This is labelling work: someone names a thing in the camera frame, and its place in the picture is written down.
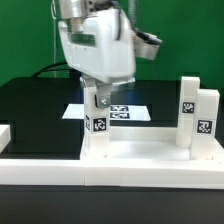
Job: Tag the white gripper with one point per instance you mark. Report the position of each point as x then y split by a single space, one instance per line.
104 51

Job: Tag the white desk top tray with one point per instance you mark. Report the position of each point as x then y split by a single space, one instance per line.
155 144

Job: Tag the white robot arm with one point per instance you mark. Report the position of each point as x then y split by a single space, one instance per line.
74 12

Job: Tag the fiducial marker sheet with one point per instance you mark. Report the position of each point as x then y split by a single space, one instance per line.
117 112

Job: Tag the white left fence piece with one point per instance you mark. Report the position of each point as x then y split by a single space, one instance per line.
5 136

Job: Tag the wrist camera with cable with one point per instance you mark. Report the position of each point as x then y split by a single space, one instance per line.
143 40

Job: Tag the white front fence wall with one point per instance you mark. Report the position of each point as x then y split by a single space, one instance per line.
165 174

